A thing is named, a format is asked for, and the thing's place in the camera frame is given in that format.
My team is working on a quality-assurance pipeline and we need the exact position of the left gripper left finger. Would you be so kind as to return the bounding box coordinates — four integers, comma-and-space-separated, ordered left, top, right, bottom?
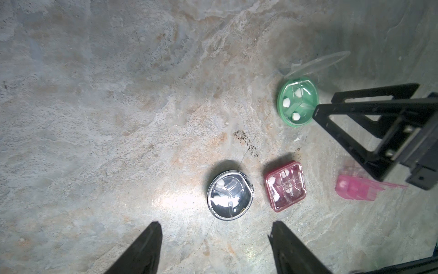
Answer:
105, 221, 163, 274

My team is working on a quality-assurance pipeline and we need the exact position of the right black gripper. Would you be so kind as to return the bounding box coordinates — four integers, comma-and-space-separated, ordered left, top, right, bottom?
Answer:
313, 83, 438, 191

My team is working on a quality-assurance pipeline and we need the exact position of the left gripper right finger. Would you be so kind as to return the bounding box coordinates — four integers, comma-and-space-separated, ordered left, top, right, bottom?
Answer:
268, 221, 331, 274

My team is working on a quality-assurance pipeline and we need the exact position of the dark pink square pillbox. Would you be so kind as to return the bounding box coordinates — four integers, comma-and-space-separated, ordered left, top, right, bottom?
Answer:
265, 161, 307, 212

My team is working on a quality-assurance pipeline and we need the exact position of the round dark blue pillbox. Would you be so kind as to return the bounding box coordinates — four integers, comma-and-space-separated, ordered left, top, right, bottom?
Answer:
206, 170, 254, 221

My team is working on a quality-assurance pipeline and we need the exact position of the round green pillbox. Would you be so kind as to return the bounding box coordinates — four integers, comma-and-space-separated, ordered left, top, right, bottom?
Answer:
277, 51, 350, 128

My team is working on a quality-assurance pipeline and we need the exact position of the light pink square pillbox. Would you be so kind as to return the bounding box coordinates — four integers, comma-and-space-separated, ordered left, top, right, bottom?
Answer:
335, 166, 408, 201

